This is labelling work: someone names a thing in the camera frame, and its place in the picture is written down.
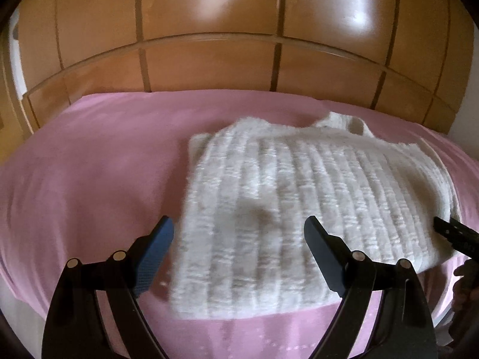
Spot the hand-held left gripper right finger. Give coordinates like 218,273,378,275
304,215,439,359

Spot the pink bedsheet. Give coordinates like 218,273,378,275
0,90,479,359

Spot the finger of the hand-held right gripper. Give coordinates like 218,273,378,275
433,216,462,241

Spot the wooden panelled headboard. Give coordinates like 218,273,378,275
0,0,479,141

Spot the person's right hand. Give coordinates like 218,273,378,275
452,260,479,313

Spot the white knitted sweater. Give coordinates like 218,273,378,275
166,111,464,320

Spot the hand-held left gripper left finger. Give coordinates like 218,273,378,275
41,215,176,359

